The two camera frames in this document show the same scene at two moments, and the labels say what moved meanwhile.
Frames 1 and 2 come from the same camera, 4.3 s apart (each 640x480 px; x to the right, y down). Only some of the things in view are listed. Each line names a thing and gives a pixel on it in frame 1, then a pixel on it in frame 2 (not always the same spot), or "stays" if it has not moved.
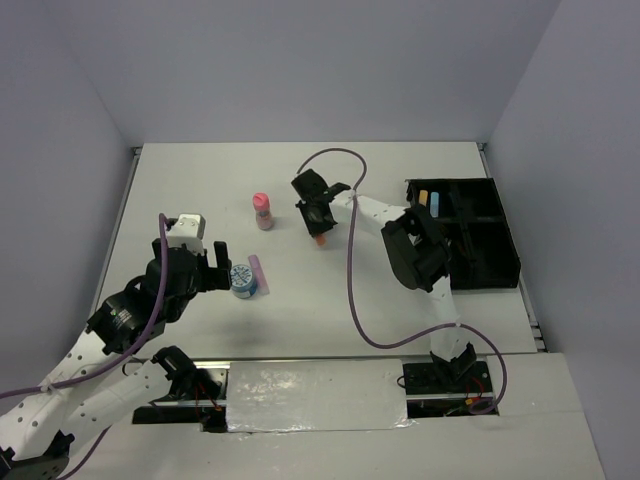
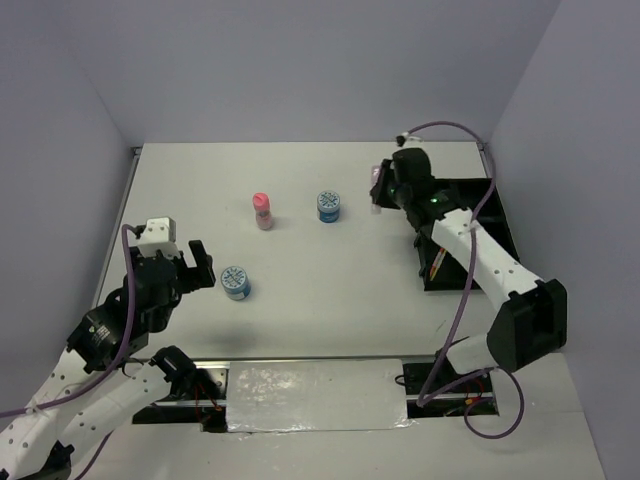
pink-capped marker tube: (261, 203) stays
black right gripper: (313, 229) → (386, 173)
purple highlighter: (261, 280) → (375, 172)
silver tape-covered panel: (315, 396) stays
